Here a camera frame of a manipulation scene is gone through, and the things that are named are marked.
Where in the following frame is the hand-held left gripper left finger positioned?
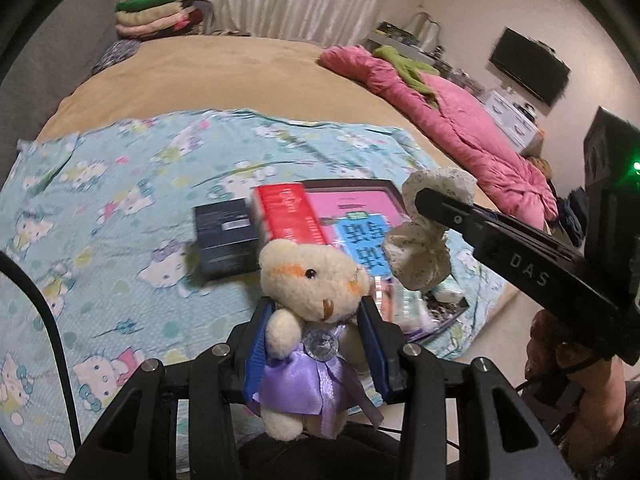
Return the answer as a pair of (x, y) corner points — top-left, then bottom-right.
(65, 296), (276, 480)

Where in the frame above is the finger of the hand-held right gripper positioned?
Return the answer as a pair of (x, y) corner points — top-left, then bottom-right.
(414, 186), (496, 243)

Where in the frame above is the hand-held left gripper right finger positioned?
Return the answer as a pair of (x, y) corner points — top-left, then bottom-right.
(359, 295), (576, 480)

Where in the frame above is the white floral cloth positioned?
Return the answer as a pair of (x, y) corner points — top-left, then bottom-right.
(382, 169), (478, 292)

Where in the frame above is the mint green tissue pack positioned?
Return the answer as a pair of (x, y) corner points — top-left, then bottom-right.
(400, 292), (433, 333)

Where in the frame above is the purple dress teddy bear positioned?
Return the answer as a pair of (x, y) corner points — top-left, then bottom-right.
(249, 239), (386, 441)

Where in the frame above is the dark-edged pink box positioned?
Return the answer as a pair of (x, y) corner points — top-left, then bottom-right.
(300, 178), (471, 341)

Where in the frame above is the red tissue pack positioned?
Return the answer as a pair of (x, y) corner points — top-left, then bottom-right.
(250, 183), (328, 256)

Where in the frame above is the person's right forearm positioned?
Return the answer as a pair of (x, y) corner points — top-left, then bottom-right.
(560, 360), (640, 480)

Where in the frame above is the person's right hand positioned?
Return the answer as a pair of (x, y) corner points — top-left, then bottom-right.
(524, 309), (619, 407)

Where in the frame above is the dark clothes pile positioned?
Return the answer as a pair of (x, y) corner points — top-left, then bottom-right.
(550, 185), (587, 248)

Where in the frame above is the pink quilt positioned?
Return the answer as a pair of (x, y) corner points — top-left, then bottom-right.
(319, 44), (560, 231)

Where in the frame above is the white dresser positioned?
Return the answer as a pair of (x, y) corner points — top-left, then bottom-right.
(477, 87), (545, 157)

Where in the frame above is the black box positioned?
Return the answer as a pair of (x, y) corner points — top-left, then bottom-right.
(192, 199), (263, 281)

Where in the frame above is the green cloth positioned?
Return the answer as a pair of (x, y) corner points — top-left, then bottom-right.
(372, 45), (441, 95)

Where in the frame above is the black television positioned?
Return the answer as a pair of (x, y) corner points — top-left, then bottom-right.
(488, 26), (572, 108)

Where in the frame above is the cluttered white table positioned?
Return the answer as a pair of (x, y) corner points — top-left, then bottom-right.
(367, 10), (453, 68)

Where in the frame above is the light blue cat print blanket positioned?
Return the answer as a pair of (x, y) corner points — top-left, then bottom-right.
(0, 107), (516, 466)

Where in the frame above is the bed with beige sheet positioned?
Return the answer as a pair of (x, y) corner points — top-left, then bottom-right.
(35, 35), (531, 361)

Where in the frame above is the dark floral cloth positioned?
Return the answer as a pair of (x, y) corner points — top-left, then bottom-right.
(91, 39), (142, 75)

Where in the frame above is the stack of folded clothes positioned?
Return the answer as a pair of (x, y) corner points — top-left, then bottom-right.
(114, 0), (213, 38)

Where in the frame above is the grey quilted headboard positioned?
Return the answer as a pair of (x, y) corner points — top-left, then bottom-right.
(0, 0), (123, 171)

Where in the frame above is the black cable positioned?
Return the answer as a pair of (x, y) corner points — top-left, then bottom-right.
(0, 251), (82, 453)

